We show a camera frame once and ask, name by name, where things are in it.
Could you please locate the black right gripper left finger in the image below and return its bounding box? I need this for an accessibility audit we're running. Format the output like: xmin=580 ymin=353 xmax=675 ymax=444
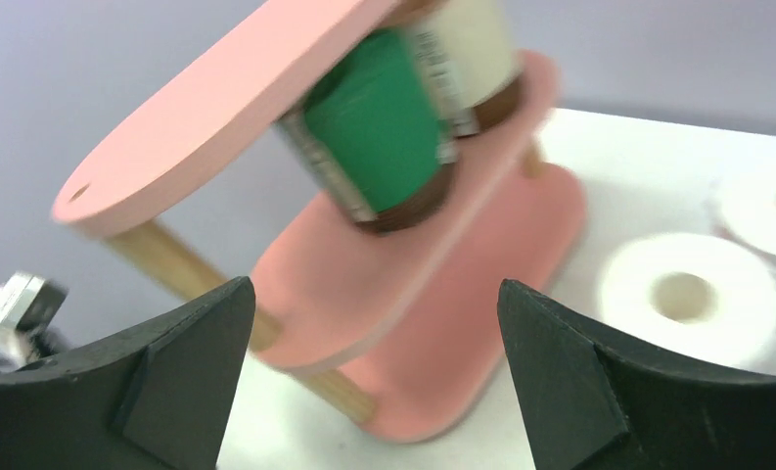
xmin=0 ymin=276 xmax=255 ymax=469

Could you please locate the cream brown paper roll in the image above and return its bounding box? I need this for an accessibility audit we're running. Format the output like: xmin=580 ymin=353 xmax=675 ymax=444
xmin=381 ymin=0 xmax=525 ymax=138

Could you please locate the pink three-tier wooden shelf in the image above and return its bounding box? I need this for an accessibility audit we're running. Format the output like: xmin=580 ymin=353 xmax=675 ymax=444
xmin=52 ymin=1 xmax=585 ymax=443

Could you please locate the white dotted toilet roll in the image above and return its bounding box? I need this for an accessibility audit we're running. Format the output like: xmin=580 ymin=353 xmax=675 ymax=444
xmin=710 ymin=164 xmax=776 ymax=273
xmin=597 ymin=233 xmax=776 ymax=370

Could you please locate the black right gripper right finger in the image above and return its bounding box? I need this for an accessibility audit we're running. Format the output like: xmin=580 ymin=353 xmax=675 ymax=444
xmin=497 ymin=279 xmax=776 ymax=469

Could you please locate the green brown roll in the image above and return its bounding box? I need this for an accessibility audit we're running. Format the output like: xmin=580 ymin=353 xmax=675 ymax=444
xmin=276 ymin=29 xmax=459 ymax=233

